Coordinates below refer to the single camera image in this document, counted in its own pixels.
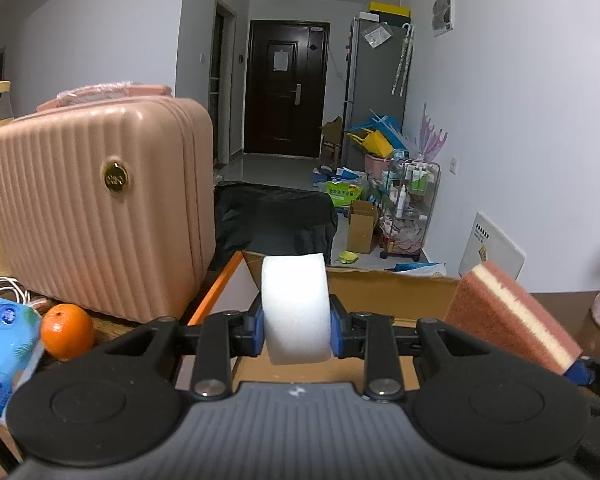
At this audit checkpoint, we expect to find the white charger with cables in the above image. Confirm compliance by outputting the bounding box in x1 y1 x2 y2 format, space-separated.
0 275 31 311

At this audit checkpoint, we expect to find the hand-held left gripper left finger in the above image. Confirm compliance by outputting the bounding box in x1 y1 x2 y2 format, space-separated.
99 292 266 402

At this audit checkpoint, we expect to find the small brown cardboard box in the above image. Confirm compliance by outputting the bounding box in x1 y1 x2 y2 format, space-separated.
346 200 380 255

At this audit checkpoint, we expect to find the wire trolley rack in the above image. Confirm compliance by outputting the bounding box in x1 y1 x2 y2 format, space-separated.
379 159 441 262

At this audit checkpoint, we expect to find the grey fridge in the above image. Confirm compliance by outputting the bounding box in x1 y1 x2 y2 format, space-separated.
341 14 415 171

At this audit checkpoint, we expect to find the paper sheet on fridge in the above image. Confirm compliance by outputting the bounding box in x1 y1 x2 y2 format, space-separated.
362 25 393 51

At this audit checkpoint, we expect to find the pink bucket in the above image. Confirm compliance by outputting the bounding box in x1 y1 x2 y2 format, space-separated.
364 152 393 181

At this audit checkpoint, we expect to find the black bag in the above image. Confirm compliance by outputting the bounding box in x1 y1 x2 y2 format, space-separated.
214 181 339 261

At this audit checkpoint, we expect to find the orange-edged cardboard box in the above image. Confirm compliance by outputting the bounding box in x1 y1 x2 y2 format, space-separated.
177 250 463 396

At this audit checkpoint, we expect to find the green and white bag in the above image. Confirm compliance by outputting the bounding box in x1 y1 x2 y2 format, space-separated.
325 180 363 207

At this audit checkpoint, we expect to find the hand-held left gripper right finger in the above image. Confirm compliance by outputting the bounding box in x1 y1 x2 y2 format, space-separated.
329 294 491 404

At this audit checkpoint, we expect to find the pink ribbed suitcase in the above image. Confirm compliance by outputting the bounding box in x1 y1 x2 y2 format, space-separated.
0 81 217 325

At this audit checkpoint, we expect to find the yellow bag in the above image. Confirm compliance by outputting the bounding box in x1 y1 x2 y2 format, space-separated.
347 130 395 158

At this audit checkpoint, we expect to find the side door frame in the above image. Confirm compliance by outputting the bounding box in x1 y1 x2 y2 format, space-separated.
212 2 238 166

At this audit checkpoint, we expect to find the orange fruit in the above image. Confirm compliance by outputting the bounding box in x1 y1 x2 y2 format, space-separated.
40 304 96 361

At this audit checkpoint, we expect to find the blue tissue pack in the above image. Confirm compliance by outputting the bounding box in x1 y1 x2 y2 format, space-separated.
0 294 45 428

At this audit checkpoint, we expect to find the folded umbrella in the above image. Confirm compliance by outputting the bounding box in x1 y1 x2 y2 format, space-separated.
391 24 415 97

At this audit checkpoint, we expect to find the purple wall decoration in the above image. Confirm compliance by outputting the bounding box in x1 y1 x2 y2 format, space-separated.
417 102 448 161

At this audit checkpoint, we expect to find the white wall electric panel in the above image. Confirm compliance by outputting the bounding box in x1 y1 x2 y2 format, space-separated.
431 0 455 37

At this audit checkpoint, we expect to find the white wall board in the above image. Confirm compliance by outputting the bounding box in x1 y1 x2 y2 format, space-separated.
458 211 527 281

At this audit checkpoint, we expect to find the yellow and black box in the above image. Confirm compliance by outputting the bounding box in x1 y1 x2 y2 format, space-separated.
369 2 412 20

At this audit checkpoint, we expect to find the open cardboard box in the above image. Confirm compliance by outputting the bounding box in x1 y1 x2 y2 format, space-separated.
320 116 345 168

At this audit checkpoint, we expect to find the dark entrance door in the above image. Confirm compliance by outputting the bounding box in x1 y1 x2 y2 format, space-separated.
243 20 331 158

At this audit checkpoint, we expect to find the white foam sponge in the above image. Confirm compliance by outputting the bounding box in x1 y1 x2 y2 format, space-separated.
261 253 333 365

